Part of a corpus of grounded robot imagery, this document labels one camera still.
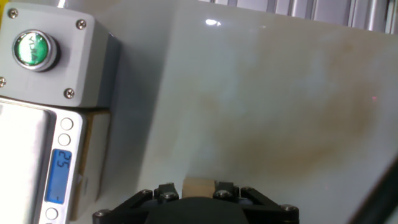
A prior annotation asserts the grey box green button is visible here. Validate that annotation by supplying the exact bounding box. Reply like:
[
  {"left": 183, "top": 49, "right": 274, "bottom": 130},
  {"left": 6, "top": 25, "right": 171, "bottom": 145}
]
[{"left": 0, "top": 2, "right": 122, "bottom": 109}]

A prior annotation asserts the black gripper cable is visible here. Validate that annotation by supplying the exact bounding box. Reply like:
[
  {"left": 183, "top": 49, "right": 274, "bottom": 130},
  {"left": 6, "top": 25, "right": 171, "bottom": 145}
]
[{"left": 346, "top": 155, "right": 398, "bottom": 224}]

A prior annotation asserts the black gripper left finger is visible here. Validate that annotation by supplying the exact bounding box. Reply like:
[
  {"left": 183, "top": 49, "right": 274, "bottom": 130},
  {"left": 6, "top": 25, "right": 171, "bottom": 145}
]
[{"left": 92, "top": 182, "right": 180, "bottom": 224}]

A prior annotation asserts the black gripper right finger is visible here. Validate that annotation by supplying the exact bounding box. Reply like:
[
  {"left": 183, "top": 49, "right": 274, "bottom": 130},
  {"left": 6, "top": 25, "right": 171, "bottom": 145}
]
[{"left": 213, "top": 181, "right": 300, "bottom": 224}]

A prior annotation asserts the small wooden cube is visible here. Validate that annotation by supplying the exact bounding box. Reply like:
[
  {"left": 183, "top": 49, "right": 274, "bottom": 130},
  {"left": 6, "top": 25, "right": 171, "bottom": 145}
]
[{"left": 182, "top": 177, "right": 216, "bottom": 199}]

